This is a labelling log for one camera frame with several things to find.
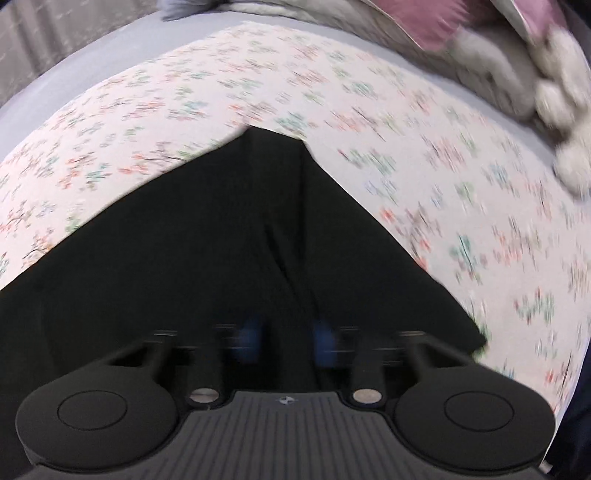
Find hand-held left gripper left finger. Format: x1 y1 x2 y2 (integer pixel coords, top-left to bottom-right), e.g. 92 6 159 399
106 322 266 409

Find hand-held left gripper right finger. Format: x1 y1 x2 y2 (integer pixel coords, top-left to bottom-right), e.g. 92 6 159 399
311 320 468 408

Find black pants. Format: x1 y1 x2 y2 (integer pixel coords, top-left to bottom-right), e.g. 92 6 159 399
0 126 489 467

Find floral print bed sheet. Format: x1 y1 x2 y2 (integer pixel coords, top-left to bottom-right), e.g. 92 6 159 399
0 21 591 416

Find person's dark clothing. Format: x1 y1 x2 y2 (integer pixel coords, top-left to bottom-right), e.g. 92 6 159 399
542 364 591 480

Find grey bed cover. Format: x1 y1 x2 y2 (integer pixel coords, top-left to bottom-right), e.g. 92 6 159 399
0 8 591 153

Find pink pillow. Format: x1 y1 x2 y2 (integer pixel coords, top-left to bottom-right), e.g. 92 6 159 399
367 0 469 50
510 0 570 40

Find blue-grey blanket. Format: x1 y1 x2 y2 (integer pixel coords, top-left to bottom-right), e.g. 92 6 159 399
159 0 225 22

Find white fluffy plush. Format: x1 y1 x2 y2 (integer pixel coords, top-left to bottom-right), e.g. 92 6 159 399
529 23 591 204

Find grey star-patterned curtain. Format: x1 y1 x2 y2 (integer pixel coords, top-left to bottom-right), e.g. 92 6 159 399
0 0 164 109

